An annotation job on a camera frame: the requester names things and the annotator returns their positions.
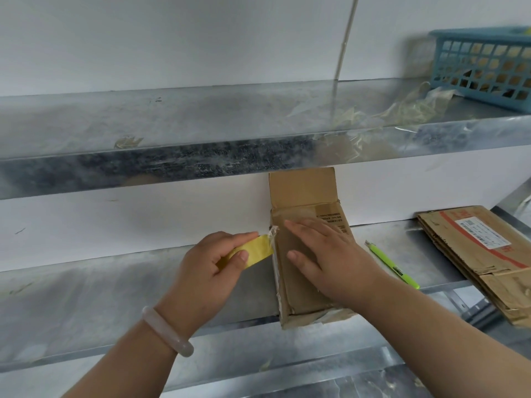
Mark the pile of clear tape scraps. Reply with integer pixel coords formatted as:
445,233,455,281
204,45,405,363
286,80,461,162

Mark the pile of assorted small items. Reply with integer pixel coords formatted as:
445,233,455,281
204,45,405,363
452,43,531,98

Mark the small crumpled tape scrap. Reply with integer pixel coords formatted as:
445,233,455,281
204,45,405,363
114,135,144,150

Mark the white-labelled cardboard box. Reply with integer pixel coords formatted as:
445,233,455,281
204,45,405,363
417,206,531,328

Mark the person's right hand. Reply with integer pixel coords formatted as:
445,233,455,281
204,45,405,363
284,218,389,313

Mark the white bangle bracelet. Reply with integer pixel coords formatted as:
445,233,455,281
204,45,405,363
142,306,195,358

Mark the green utility knife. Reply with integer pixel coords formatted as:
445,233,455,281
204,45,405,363
365,240,420,290

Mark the person's left hand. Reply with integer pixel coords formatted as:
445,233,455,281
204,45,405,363
155,231,260,338

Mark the yellow tape roll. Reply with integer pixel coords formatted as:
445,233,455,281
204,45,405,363
215,234,275,271

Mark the large red-printed cardboard box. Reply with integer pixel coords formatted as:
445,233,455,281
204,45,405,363
267,166,360,331

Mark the person's right forearm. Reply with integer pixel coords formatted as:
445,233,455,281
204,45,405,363
361,277,531,398

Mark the blue plastic basket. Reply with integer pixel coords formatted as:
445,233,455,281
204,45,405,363
429,27,531,112

